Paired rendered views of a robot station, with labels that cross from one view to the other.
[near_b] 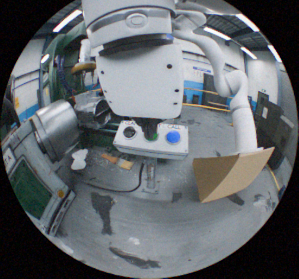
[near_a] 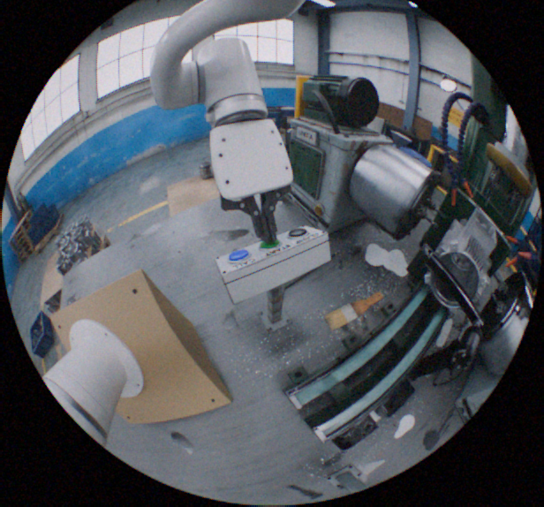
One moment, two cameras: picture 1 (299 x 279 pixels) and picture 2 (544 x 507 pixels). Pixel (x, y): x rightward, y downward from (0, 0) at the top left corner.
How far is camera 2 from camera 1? 0.37 m
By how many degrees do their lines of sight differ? 99
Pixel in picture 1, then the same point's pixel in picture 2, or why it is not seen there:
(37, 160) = (332, 172)
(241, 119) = (81, 379)
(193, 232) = (188, 283)
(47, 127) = (366, 170)
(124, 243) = (243, 243)
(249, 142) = (92, 345)
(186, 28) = not seen: outside the picture
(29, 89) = not seen: hidden behind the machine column
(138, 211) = not seen: hidden behind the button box
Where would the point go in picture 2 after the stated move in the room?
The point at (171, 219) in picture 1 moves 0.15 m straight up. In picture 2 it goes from (221, 290) to (207, 258)
